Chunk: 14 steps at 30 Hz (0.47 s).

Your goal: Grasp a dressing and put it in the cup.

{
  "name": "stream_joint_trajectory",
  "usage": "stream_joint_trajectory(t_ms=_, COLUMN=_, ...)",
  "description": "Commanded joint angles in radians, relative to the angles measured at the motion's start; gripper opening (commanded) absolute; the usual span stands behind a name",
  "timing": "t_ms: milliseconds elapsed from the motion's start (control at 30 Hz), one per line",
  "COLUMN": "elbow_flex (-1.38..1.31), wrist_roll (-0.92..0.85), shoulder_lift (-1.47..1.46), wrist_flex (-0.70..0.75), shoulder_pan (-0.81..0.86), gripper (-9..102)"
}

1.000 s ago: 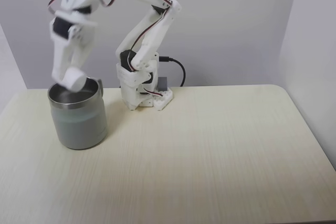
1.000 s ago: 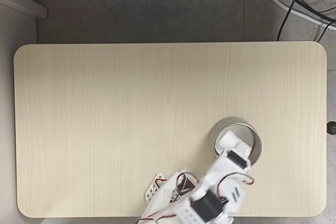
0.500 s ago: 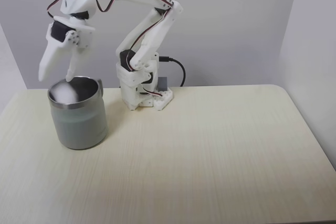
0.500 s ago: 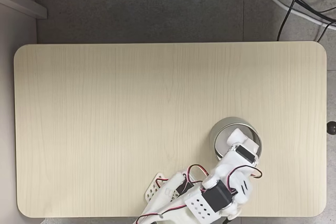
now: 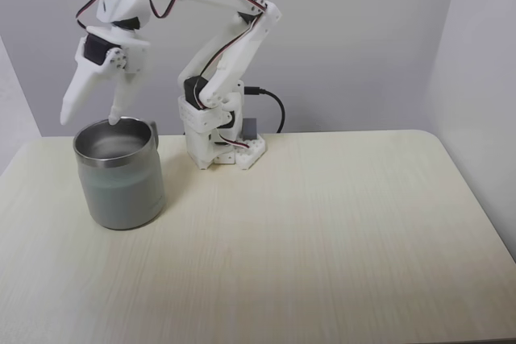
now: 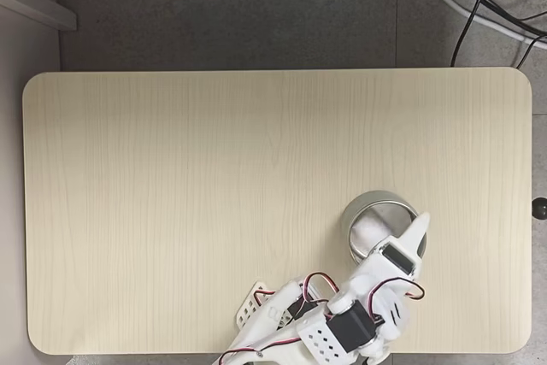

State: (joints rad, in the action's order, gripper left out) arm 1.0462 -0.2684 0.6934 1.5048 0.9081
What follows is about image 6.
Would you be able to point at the black round knob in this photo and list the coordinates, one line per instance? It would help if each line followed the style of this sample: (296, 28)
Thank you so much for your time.
(540, 209)

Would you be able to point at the white gauze dressing roll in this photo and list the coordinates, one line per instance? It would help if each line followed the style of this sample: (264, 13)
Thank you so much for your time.
(371, 230)

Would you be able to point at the green steel-lined mug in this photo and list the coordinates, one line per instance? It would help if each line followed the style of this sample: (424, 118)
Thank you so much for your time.
(376, 211)

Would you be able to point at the white furniture ledge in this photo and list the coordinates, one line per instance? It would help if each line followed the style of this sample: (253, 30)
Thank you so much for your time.
(38, 4)

